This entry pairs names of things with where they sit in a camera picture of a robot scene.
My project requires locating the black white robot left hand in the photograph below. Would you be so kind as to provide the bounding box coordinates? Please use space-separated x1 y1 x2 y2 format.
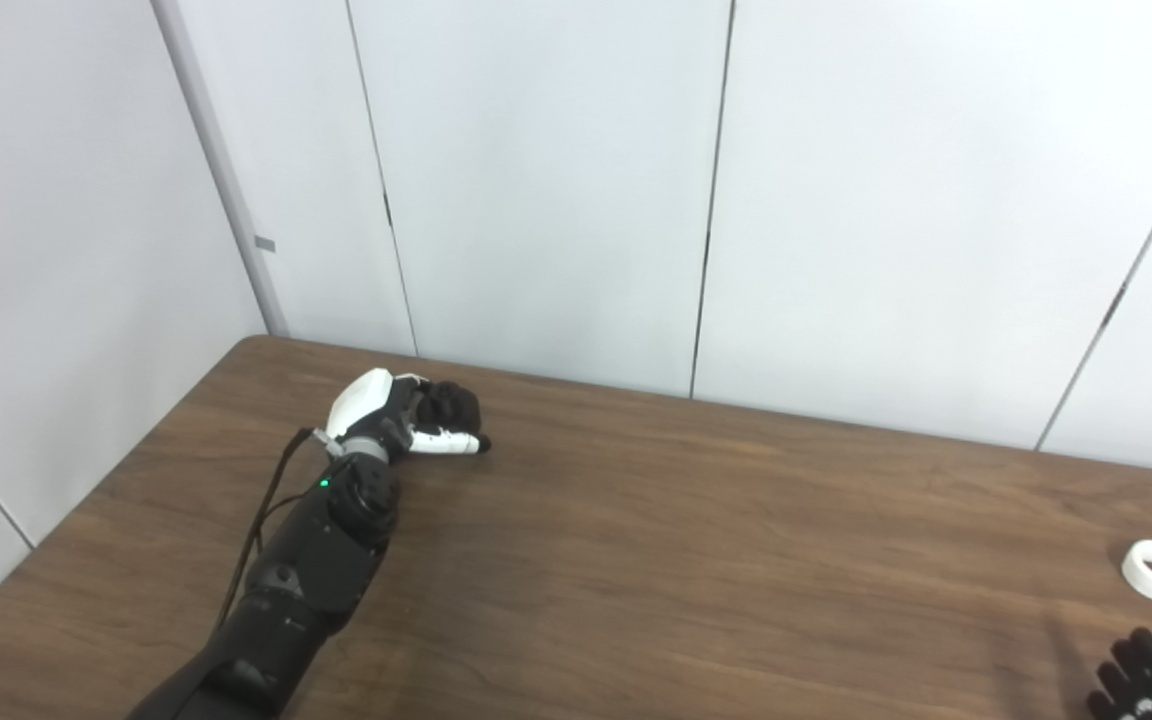
324 368 493 463

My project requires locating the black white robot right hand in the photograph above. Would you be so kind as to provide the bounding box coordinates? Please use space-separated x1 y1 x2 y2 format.
1086 628 1152 720

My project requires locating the round black plastic part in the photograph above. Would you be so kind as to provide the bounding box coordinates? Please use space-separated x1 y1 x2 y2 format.
419 381 483 434

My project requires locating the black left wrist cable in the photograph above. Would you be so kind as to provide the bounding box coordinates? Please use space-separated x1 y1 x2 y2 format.
216 428 342 631

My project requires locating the grey wall corner trim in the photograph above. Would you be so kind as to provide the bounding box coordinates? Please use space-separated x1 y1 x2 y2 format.
151 0 290 338

